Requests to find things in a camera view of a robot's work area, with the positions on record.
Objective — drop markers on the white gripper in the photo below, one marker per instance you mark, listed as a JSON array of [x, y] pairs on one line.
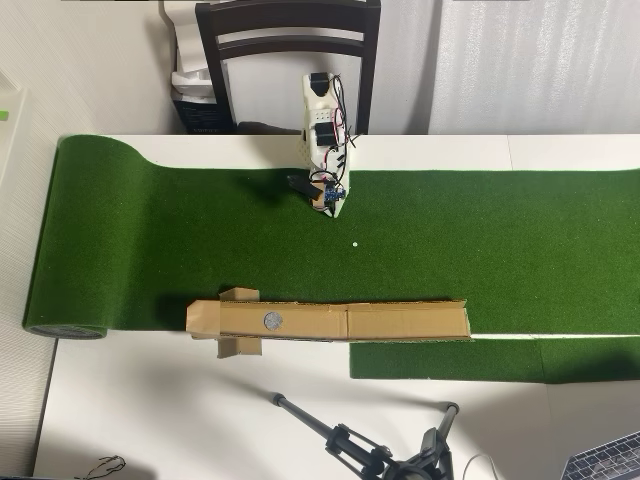
[[338, 204]]

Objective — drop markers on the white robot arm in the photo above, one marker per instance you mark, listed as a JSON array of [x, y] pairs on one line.
[[320, 112]]

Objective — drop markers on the cardboard barrier with hole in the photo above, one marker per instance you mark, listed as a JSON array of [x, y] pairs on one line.
[[390, 324]]

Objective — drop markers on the dark blue white box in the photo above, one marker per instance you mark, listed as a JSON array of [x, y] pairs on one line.
[[197, 115]]

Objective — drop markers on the long green putting mat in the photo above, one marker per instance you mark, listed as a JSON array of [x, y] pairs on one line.
[[150, 240]]

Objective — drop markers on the dark brown wooden chair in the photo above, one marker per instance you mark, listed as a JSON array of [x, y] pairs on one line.
[[285, 15]]

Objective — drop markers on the white foam packaging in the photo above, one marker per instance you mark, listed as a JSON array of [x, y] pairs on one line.
[[185, 40]]

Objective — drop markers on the black tripod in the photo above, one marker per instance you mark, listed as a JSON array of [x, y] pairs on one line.
[[350, 445]]

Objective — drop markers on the translucent plastic storage box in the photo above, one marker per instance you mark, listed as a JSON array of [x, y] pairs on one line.
[[15, 145]]

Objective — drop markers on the wrist camera with cardboard mount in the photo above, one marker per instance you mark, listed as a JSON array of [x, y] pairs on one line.
[[327, 194]]

